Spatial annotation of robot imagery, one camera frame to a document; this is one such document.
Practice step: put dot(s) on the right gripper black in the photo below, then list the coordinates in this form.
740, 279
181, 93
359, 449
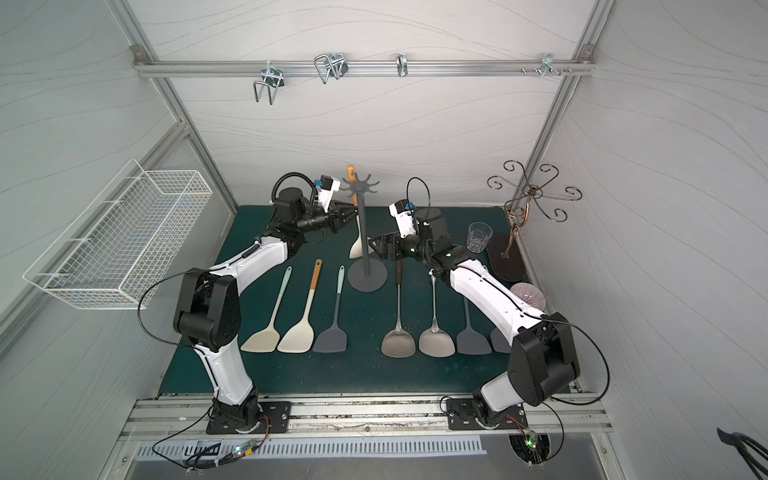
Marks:
391, 244

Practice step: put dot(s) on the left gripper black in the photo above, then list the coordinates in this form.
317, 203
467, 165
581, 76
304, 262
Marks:
334, 218

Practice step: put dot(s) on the white spoon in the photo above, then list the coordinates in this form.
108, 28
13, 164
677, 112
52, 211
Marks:
299, 338
356, 250

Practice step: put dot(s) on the steel turner wood handle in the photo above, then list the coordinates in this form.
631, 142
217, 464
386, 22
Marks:
398, 343

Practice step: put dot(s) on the grey spatula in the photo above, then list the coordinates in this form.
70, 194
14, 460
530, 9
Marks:
333, 339

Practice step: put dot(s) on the grey spatula mint handle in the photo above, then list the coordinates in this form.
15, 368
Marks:
499, 342
469, 341

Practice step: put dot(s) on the cream spatula mint handle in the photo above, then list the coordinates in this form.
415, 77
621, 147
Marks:
266, 340

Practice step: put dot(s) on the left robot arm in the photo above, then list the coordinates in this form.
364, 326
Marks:
208, 314

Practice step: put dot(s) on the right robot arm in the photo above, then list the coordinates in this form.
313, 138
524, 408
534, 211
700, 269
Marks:
543, 359

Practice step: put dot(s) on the grey utensil rack stand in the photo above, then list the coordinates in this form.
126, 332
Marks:
366, 274

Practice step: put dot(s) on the green mat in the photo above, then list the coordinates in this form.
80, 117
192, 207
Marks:
366, 318

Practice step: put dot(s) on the clear drinking glass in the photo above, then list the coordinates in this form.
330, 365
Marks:
478, 236

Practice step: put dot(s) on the copper mug tree stand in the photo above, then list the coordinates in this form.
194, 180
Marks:
503, 251

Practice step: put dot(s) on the striped ceramic bowl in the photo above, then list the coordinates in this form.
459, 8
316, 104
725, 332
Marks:
530, 294

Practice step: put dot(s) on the metal hook middle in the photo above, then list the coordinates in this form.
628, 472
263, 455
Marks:
330, 65

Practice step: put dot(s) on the metal hook left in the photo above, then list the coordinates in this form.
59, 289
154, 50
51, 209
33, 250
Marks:
272, 79

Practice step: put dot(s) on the metal hook small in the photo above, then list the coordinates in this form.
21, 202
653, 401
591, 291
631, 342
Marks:
401, 65

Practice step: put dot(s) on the metal hook right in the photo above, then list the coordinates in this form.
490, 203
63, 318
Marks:
547, 68

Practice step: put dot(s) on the white vent strip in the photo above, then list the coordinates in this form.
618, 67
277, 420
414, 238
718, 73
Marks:
324, 447

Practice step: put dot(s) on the black object at corner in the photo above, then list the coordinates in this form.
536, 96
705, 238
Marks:
751, 451

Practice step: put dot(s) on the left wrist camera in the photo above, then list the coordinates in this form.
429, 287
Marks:
326, 186

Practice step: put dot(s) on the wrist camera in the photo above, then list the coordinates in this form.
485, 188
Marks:
403, 213
326, 186

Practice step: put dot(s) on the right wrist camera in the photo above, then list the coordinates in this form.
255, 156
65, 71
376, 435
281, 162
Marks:
403, 213

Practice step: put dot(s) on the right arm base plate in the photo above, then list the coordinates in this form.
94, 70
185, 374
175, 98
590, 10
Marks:
464, 414

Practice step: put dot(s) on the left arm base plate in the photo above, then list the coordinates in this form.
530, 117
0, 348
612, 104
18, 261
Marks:
270, 417

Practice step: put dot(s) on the white wire basket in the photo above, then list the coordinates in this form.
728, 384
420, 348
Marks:
123, 241

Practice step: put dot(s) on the aluminium front rail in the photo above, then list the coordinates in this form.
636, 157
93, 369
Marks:
353, 415

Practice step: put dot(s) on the aluminium rail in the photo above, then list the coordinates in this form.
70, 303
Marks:
353, 415
582, 65

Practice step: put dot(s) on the aluminium top rail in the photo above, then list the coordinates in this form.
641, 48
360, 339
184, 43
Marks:
582, 65

